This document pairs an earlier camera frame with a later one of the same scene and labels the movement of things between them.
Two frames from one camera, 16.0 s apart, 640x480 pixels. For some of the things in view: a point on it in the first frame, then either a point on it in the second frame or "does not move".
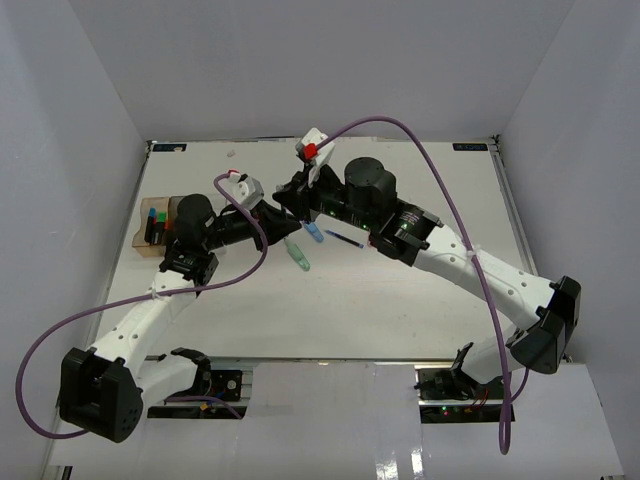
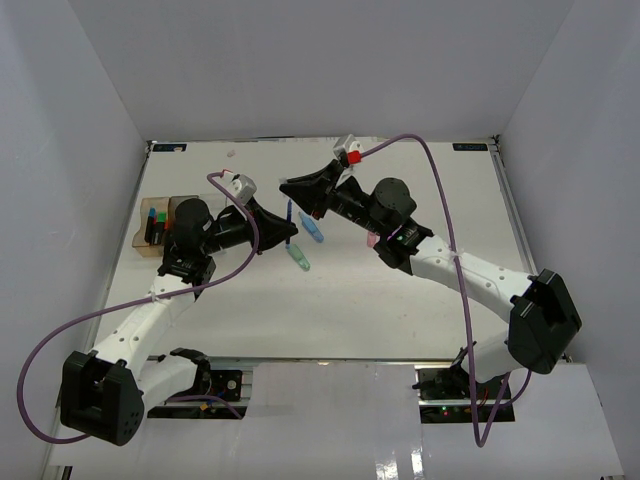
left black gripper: [276, 223] does not move
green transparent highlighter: [297, 254] does not move
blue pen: [345, 239] -> [289, 216]
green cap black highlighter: [161, 221] does not move
